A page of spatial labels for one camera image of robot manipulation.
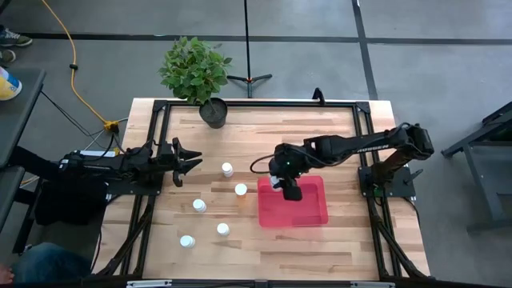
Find black floor cable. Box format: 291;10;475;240
39;90;118;139

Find pink translucent plastic basket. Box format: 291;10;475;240
257;174;330;229

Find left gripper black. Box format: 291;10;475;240
156;137;204;188

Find white power supply box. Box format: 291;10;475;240
74;149;117;159

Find black clamp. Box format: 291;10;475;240
311;86;327;106

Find black desk strut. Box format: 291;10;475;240
7;146;63;181

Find potted green plant black pot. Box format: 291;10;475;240
158;35;234;130

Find silver bracket bar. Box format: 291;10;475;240
350;281;395;288
126;279;173;288

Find yellow blue white container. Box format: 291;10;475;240
0;66;23;102

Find dark metal cart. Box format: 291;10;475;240
441;99;512;234

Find black tripod stand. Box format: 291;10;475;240
226;0;274;99

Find dark grey desk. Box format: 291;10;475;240
0;67;47;169
0;166;46;257

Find yellow power cable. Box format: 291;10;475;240
39;0;121;134

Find person's leg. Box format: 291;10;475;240
10;242;94;286

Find black bag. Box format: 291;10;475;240
34;175;110;227

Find black camera cable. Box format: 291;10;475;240
250;153;278;174

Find person's hand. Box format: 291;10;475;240
0;263;15;286

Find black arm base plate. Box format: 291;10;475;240
358;166;417;199
104;174;164;197

